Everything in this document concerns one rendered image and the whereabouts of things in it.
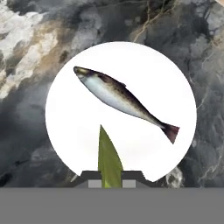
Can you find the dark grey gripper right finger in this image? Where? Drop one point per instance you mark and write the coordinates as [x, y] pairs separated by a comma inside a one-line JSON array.
[[130, 178]]

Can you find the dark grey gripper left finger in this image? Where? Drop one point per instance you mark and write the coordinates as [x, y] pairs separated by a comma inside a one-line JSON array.
[[92, 178]]

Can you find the green lemon wedge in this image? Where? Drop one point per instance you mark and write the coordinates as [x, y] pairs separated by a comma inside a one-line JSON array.
[[109, 160]]

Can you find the white round plate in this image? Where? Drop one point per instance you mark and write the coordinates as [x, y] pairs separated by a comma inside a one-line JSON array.
[[87, 134]]

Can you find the grey brown fish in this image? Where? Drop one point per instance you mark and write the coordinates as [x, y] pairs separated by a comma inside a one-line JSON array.
[[116, 96]]

